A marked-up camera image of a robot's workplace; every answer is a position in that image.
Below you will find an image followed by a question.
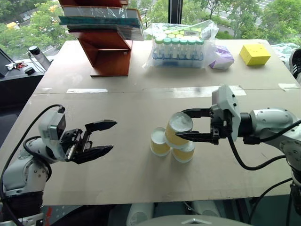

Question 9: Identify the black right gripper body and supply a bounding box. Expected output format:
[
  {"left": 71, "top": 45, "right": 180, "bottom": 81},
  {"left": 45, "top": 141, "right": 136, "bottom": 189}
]
[{"left": 209, "top": 107, "right": 233, "bottom": 145}]

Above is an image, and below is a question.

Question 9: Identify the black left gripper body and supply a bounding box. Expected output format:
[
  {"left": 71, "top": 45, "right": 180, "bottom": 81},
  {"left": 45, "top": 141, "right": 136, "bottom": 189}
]
[{"left": 61, "top": 128, "right": 94, "bottom": 162}]

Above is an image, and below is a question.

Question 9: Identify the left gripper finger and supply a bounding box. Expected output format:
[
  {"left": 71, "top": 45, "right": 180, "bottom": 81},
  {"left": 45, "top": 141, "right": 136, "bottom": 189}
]
[
  {"left": 70, "top": 145, "right": 114, "bottom": 165},
  {"left": 85, "top": 119, "right": 118, "bottom": 142}
]

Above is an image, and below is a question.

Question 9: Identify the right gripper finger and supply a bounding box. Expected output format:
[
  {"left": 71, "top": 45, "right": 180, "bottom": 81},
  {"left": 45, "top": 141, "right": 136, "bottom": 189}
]
[
  {"left": 174, "top": 131, "right": 214, "bottom": 143},
  {"left": 181, "top": 107, "right": 213, "bottom": 119}
]

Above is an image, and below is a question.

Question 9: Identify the yellow paper cup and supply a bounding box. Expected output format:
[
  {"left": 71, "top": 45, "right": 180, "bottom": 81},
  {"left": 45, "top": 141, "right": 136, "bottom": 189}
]
[
  {"left": 171, "top": 141, "right": 196, "bottom": 164},
  {"left": 150, "top": 127, "right": 171, "bottom": 157},
  {"left": 164, "top": 112, "right": 194, "bottom": 148}
]

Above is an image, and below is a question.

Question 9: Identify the clear tape strip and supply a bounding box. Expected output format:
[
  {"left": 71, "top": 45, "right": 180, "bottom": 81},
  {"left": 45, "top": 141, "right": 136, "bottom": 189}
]
[{"left": 66, "top": 88, "right": 109, "bottom": 95}]

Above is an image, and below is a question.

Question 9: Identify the blue test tube rack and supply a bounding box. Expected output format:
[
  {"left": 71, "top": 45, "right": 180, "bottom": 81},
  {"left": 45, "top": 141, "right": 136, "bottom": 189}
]
[{"left": 152, "top": 50, "right": 204, "bottom": 68}]

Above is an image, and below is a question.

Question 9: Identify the purple and white package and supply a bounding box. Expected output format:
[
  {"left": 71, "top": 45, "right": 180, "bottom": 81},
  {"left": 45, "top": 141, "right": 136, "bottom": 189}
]
[{"left": 209, "top": 45, "right": 235, "bottom": 71}]

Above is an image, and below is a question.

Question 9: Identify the brown wooden shelf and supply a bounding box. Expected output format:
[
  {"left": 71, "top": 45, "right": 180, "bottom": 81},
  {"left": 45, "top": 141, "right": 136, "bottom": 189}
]
[{"left": 58, "top": 0, "right": 133, "bottom": 79}]

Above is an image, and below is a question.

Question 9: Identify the white rounded shape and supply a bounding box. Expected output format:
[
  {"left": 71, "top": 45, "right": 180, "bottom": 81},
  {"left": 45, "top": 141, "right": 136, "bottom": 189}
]
[
  {"left": 192, "top": 201, "right": 222, "bottom": 220},
  {"left": 126, "top": 202, "right": 155, "bottom": 226}
]

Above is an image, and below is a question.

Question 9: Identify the black side table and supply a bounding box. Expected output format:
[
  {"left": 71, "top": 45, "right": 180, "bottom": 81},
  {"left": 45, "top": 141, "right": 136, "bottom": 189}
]
[{"left": 0, "top": 48, "right": 54, "bottom": 111}]

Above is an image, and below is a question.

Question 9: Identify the clear plastic bag of tubes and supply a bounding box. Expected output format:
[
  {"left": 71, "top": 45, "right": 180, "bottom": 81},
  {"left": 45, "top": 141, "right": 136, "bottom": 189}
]
[{"left": 142, "top": 19, "right": 220, "bottom": 69}]

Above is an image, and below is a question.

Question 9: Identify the yellow box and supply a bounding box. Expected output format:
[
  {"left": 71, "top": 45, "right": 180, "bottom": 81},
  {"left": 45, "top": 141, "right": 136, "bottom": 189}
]
[{"left": 239, "top": 44, "right": 272, "bottom": 66}]

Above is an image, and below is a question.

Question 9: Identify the grey robot torso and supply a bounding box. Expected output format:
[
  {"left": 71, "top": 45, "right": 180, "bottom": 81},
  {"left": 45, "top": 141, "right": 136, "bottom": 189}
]
[{"left": 133, "top": 215, "right": 250, "bottom": 226}]

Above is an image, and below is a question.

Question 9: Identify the grey water bottle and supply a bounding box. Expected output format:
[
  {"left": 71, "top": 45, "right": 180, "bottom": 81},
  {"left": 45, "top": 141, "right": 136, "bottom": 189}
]
[{"left": 28, "top": 45, "right": 51, "bottom": 72}]

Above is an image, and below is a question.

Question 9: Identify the dark wrapped book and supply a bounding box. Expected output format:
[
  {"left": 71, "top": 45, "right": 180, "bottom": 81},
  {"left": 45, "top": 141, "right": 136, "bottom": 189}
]
[{"left": 67, "top": 25, "right": 145, "bottom": 41}]

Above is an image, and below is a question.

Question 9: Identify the green and white plastic bag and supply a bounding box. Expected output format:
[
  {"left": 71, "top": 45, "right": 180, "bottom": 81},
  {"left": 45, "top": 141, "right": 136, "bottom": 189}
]
[{"left": 271, "top": 42, "right": 301, "bottom": 62}]

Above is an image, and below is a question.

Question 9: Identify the black and white shoe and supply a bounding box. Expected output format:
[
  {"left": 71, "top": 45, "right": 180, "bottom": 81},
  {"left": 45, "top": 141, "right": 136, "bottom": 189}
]
[{"left": 285, "top": 48, "right": 301, "bottom": 83}]

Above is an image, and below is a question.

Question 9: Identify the teal wrapped book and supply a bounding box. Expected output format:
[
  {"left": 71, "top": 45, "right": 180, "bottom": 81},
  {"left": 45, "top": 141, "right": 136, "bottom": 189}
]
[{"left": 58, "top": 15, "right": 144, "bottom": 29}]

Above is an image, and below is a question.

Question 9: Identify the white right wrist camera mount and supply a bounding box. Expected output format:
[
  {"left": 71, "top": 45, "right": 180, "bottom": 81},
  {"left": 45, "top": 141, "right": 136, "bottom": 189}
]
[{"left": 211, "top": 84, "right": 241, "bottom": 137}]

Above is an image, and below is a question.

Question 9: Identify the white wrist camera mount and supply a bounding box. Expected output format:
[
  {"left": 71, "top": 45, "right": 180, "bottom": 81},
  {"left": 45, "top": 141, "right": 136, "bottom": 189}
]
[
  {"left": 38, "top": 110, "right": 67, "bottom": 163},
  {"left": 211, "top": 84, "right": 241, "bottom": 137}
]

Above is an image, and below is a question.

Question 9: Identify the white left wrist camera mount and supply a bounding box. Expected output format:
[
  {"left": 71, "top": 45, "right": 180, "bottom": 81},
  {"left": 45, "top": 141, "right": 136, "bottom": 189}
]
[{"left": 38, "top": 110, "right": 67, "bottom": 163}]

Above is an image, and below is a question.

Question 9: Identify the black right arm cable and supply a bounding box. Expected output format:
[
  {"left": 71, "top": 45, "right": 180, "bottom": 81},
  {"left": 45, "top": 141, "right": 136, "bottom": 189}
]
[{"left": 226, "top": 120, "right": 301, "bottom": 170}]

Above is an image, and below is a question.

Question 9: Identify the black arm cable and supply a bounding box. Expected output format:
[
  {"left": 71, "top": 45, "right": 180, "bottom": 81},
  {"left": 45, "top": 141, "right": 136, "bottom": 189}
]
[
  {"left": 226, "top": 120, "right": 301, "bottom": 170},
  {"left": 0, "top": 104, "right": 66, "bottom": 226}
]

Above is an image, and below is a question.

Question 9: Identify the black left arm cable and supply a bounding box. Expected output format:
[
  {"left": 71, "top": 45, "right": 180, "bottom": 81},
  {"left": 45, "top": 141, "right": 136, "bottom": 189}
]
[{"left": 0, "top": 104, "right": 66, "bottom": 226}]

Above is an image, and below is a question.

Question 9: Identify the black loose cable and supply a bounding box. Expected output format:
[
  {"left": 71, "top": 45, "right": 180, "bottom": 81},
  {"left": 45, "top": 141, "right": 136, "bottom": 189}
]
[{"left": 248, "top": 178, "right": 293, "bottom": 225}]

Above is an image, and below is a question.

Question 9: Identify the black window frame post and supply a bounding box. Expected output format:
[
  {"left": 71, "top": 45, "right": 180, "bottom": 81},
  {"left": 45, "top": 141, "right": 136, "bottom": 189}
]
[{"left": 168, "top": 0, "right": 184, "bottom": 24}]

